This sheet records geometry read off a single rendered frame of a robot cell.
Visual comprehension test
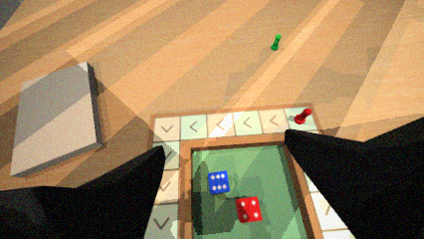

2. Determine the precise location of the red pawn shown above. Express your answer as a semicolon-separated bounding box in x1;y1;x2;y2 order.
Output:
295;109;312;124

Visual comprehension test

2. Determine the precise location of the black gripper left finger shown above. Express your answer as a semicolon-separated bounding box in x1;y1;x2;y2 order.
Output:
0;145;165;239

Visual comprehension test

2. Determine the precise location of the green pawn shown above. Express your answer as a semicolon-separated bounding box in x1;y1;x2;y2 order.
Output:
271;35;282;51

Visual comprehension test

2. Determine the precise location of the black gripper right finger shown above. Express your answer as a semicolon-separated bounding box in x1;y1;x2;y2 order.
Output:
285;128;424;239

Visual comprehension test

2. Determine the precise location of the blue die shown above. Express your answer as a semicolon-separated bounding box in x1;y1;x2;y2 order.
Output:
208;170;230;195

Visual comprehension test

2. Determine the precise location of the red die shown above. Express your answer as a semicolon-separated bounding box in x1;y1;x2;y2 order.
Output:
235;197;263;223

